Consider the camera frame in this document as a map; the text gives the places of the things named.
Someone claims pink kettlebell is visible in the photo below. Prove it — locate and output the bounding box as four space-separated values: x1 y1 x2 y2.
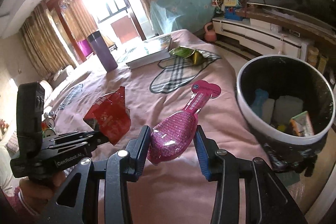
204 22 217 42

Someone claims pink table cloth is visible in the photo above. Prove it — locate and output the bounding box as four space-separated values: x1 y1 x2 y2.
43 28 274 224

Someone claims red foil snack bag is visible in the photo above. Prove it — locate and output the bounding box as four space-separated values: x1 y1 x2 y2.
83 86 131 145

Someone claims pink hairbrush package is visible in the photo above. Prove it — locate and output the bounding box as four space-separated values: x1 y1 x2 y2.
147 80 222 165

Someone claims white rimmed trash bin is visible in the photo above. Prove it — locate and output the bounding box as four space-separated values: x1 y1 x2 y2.
236 55 335 173

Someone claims plaid cloth mat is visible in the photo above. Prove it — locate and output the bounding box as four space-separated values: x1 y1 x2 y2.
149 50 221 94

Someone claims green drink carton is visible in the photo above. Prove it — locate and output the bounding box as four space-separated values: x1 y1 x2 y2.
289 111 314 137

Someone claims toy phone yellow blue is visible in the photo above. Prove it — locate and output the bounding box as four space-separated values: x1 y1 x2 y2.
212 0 243 21

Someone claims person's left hand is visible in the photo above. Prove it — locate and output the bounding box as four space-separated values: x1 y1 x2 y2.
19 171 66 213

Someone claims teal covered furniture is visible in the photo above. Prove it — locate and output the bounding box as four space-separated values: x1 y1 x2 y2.
150 0 215 35

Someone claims white TV cabinet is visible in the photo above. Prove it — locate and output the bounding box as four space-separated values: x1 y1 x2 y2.
213 17 314 61

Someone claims white book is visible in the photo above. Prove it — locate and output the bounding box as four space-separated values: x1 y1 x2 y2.
124 35 172 69

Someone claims purple thermos bottle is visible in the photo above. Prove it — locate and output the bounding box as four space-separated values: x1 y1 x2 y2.
87 31 118 73

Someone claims green snack bag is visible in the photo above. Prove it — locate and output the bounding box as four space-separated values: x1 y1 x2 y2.
169 46 206 65

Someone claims green drink can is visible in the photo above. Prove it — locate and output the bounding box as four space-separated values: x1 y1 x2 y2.
43 128 56 138

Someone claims red drink can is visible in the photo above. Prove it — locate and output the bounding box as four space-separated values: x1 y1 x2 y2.
44 117 55 128

